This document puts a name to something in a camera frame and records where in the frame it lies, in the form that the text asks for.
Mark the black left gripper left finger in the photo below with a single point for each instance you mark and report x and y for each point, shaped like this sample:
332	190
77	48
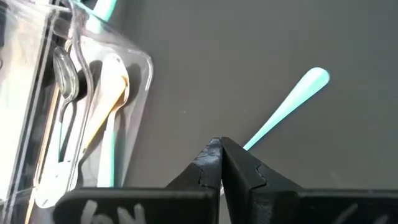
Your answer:
192	202

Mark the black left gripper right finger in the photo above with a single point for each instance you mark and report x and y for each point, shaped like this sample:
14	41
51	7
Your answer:
264	202

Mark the clear plastic bin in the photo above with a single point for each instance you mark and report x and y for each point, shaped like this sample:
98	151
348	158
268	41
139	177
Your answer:
18	93

